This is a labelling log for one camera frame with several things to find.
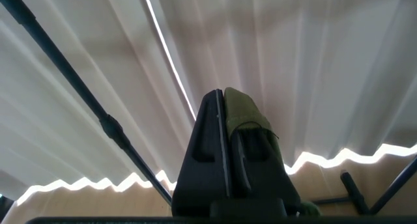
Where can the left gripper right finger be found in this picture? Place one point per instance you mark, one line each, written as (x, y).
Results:
(264, 185)

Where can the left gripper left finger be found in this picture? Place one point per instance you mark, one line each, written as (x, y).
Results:
(202, 172)

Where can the green long-sleeved shirt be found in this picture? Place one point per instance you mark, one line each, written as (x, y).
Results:
(241, 108)

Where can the black clothes rack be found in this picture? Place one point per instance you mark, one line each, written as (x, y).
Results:
(112, 128)

